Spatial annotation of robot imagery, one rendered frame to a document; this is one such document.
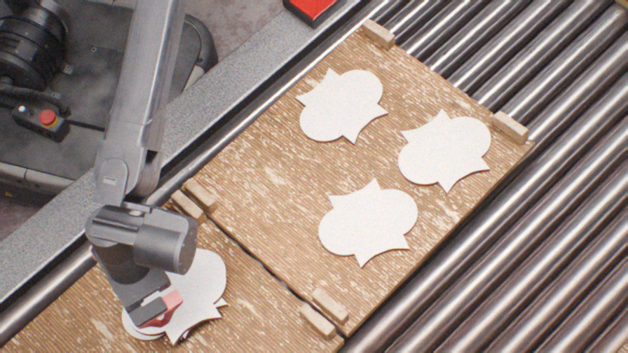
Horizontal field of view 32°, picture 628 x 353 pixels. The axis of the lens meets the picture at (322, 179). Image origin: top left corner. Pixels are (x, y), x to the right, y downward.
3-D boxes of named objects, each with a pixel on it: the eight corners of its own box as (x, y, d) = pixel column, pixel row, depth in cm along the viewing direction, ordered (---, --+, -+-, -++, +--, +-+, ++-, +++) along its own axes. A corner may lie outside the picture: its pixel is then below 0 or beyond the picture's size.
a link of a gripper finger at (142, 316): (169, 283, 150) (153, 251, 142) (195, 323, 147) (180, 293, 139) (125, 309, 149) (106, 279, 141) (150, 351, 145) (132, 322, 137)
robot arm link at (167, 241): (131, 160, 139) (102, 155, 131) (216, 178, 137) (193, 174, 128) (111, 253, 139) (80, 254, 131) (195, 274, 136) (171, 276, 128)
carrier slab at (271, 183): (181, 193, 169) (179, 188, 167) (364, 28, 181) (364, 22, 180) (348, 338, 155) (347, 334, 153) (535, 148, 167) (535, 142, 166)
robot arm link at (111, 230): (93, 195, 133) (74, 237, 131) (146, 207, 132) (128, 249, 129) (108, 223, 139) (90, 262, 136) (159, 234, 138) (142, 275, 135)
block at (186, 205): (172, 204, 166) (169, 195, 164) (181, 196, 167) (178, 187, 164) (199, 227, 164) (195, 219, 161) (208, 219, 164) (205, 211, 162)
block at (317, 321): (298, 316, 155) (296, 309, 153) (308, 307, 156) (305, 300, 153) (329, 344, 153) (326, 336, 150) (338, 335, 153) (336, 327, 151)
